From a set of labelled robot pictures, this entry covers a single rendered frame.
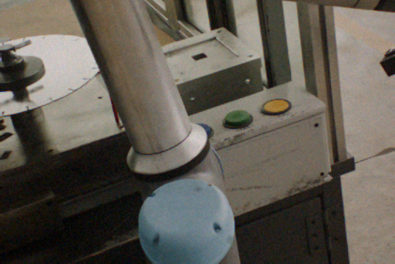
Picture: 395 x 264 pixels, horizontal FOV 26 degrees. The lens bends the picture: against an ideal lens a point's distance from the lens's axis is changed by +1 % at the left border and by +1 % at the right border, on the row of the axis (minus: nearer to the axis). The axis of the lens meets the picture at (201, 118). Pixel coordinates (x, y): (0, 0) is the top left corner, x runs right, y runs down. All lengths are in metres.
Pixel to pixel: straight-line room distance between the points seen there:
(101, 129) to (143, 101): 0.46
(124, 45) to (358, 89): 2.34
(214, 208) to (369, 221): 1.60
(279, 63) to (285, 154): 0.19
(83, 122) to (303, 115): 0.43
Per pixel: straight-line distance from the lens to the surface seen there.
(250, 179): 1.38
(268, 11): 1.45
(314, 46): 1.39
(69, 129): 1.56
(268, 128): 1.35
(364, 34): 3.78
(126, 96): 1.07
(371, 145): 2.96
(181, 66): 1.59
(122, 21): 1.03
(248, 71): 1.56
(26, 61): 1.59
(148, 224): 1.03
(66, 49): 1.63
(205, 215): 1.03
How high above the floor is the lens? 1.56
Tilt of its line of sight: 29 degrees down
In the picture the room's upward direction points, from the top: 11 degrees counter-clockwise
